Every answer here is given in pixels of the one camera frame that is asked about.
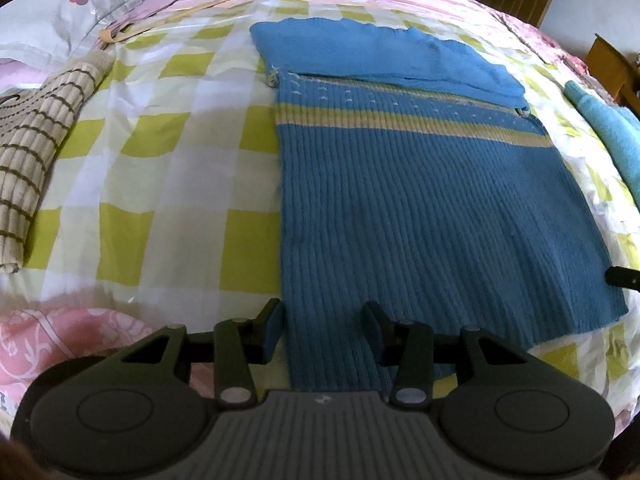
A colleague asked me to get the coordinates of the beige brown-striped cloth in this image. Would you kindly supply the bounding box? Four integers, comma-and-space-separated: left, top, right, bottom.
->
0, 50, 115, 274

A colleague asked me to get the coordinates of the pink floral quilt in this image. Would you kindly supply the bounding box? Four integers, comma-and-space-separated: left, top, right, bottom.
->
0, 307, 216, 413

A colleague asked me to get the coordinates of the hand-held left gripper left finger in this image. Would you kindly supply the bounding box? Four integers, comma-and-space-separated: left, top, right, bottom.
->
119, 297, 286, 407

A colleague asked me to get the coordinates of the yellow white checked bed sheet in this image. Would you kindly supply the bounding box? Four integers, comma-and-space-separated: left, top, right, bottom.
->
0, 0, 640, 401

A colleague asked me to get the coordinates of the grey pillow with pink dots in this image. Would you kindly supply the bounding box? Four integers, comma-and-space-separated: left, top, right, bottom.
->
0, 0, 185, 63

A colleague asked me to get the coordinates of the light blue knit sweater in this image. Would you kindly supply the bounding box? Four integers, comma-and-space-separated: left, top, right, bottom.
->
564, 80, 640, 188

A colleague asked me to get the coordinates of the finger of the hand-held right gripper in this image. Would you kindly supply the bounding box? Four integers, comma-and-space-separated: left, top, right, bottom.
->
604, 266, 640, 291

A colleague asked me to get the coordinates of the wooden desk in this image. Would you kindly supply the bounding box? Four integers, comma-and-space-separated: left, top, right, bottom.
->
582, 33, 640, 111

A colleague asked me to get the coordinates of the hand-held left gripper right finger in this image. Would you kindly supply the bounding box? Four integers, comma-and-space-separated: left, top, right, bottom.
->
362, 301, 507, 407

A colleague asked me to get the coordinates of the blue patterned knit sweater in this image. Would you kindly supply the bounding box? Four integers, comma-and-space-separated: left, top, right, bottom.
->
249, 16, 630, 393

